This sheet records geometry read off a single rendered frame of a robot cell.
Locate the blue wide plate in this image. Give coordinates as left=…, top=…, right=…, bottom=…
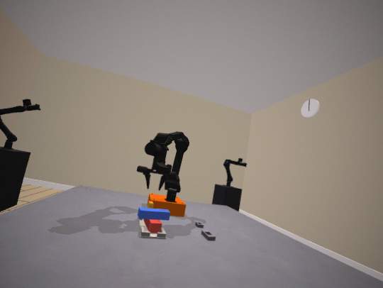
left=138, top=207, right=171, bottom=220

